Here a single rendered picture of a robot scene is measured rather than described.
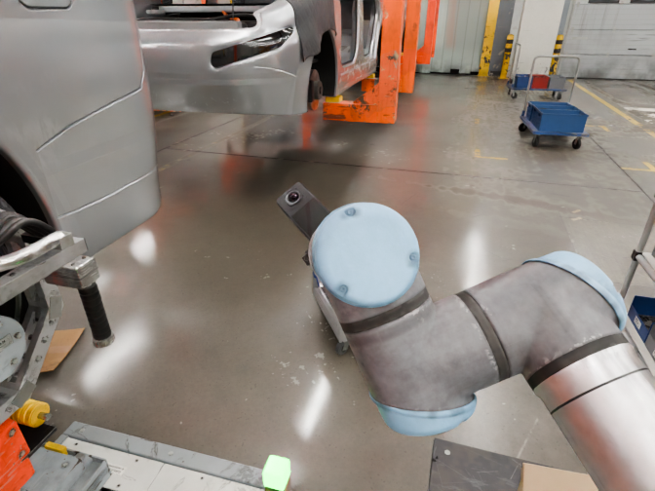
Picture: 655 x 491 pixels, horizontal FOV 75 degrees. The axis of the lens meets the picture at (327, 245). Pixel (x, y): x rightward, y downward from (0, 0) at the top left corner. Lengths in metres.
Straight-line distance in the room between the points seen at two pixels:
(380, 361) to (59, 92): 1.14
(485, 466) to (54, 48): 1.56
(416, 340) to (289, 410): 1.46
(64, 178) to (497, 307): 1.16
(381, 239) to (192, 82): 2.90
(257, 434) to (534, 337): 1.45
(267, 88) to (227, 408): 2.12
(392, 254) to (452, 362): 0.11
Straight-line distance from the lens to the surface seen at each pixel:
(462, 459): 1.37
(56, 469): 1.59
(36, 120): 1.29
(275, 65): 3.15
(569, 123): 5.87
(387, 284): 0.36
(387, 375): 0.40
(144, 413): 1.94
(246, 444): 1.74
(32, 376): 1.26
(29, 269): 0.92
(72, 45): 1.40
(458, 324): 0.40
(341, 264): 0.36
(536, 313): 0.41
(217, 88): 3.15
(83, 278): 0.96
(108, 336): 1.05
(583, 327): 0.42
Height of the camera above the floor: 1.37
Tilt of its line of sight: 28 degrees down
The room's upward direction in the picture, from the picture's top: straight up
